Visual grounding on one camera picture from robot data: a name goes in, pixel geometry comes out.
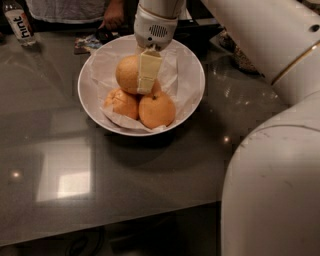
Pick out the white bowl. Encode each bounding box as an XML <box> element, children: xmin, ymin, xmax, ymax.
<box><xmin>77</xmin><ymin>33</ymin><xmax>206</xmax><ymax>137</ymax></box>

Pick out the hint water bottle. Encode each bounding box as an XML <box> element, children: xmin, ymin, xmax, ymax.
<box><xmin>2</xmin><ymin>0</ymin><xmax>36</xmax><ymax>47</ymax></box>

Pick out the person's grey shirt torso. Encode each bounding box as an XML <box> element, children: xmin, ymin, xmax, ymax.
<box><xmin>25</xmin><ymin>0</ymin><xmax>110</xmax><ymax>24</ymax></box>

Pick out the colourful coaster on table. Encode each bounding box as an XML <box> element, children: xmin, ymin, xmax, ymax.
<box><xmin>74</xmin><ymin>33</ymin><xmax>119</xmax><ymax>55</ymax></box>

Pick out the person's left hand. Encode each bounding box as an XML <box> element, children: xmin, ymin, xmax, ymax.
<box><xmin>100</xmin><ymin>0</ymin><xmax>124</xmax><ymax>31</ymax></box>

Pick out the hidden back orange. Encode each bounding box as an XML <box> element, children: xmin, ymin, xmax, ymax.
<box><xmin>151</xmin><ymin>80</ymin><xmax>162</xmax><ymax>97</ymax></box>

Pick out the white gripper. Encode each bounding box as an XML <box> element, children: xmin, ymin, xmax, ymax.
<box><xmin>134</xmin><ymin>3</ymin><xmax>178</xmax><ymax>94</ymax></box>

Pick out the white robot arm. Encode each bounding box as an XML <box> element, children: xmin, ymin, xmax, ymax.
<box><xmin>202</xmin><ymin>0</ymin><xmax>320</xmax><ymax>256</ymax></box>

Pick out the black cable on floor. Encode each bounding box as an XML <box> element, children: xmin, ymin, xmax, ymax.
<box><xmin>64</xmin><ymin>228</ymin><xmax>106</xmax><ymax>256</ymax></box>

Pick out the dark tray at table edge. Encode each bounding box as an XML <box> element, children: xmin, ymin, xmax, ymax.
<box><xmin>95</xmin><ymin>18</ymin><xmax>223</xmax><ymax>44</ymax></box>

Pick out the white paper liner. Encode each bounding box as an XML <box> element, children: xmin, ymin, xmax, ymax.
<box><xmin>88</xmin><ymin>41</ymin><xmax>198</xmax><ymax>134</ymax></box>

